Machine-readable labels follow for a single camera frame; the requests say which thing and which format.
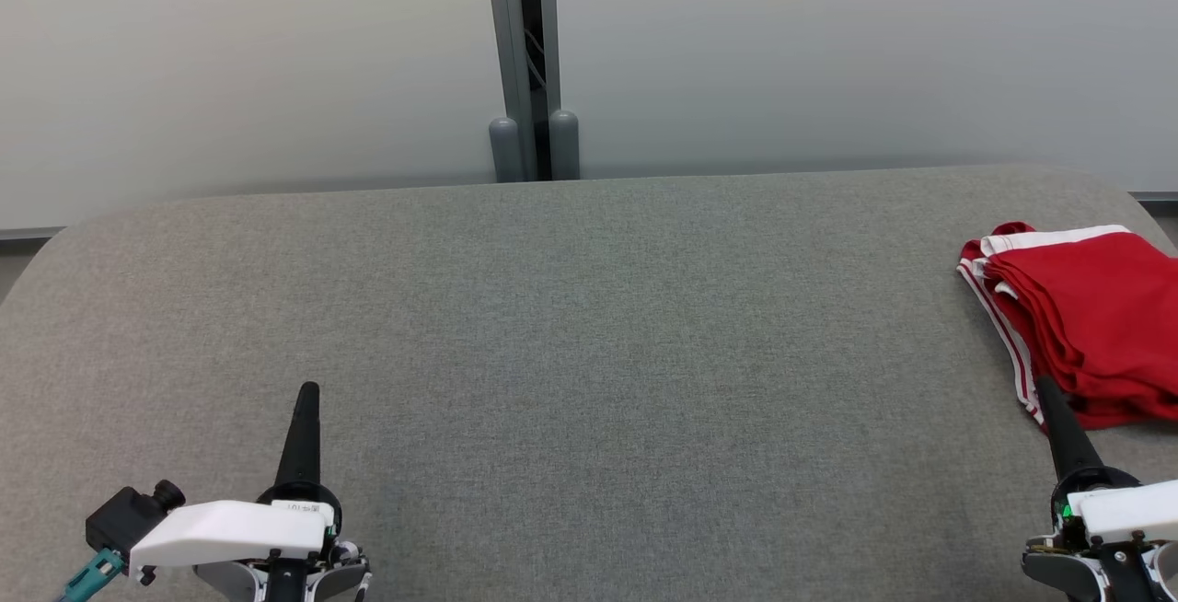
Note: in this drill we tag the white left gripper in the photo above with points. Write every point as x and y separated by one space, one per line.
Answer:
230 528

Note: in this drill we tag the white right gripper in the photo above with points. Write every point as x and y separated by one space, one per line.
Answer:
1132 510

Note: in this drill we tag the red basketball jersey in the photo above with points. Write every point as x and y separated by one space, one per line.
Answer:
1012 353

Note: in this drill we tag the red white-striped shorts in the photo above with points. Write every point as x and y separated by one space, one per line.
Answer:
1104 307

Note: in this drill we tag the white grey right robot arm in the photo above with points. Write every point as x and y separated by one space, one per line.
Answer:
1068 574

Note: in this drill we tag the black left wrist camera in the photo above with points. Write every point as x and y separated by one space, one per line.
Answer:
124 519

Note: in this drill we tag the grey cylindrical post foot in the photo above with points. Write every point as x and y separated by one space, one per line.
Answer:
564 146
506 151

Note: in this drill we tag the grey metal partition post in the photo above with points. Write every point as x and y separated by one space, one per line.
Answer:
525 31

